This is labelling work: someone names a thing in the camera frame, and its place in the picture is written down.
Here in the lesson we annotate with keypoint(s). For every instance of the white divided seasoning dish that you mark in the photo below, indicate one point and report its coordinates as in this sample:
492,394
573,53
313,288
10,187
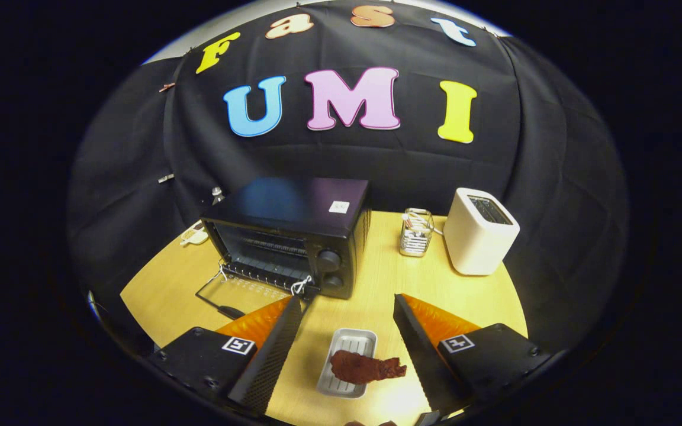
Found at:
195,236

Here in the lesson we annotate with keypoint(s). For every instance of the black backdrop cloth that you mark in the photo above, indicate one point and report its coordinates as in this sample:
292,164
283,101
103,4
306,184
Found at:
347,160

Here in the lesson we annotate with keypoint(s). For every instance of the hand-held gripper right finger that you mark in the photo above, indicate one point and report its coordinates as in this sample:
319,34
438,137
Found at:
424,355

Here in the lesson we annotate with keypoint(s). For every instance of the silver metal clip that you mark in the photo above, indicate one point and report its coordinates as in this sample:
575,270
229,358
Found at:
166,177

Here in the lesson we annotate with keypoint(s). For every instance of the clear holder with sticks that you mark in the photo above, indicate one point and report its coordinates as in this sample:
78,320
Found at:
416,234

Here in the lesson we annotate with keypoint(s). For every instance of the white toaster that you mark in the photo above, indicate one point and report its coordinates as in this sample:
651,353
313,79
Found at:
477,242

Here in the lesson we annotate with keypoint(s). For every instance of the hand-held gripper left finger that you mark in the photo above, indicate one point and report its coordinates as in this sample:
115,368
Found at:
270,355

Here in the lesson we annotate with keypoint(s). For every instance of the pink clip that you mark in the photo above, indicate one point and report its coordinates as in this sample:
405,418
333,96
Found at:
167,87

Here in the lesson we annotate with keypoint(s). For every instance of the black toaster oven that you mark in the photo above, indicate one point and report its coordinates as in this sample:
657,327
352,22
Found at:
293,207

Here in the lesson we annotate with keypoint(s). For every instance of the white ribbed tray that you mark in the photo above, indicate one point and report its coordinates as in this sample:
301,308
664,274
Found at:
353,342

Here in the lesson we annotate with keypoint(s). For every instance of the small clear bottle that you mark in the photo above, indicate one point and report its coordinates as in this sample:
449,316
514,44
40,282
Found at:
217,195

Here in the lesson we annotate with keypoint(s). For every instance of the brown cooked meat slice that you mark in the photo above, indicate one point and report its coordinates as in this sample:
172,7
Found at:
364,367

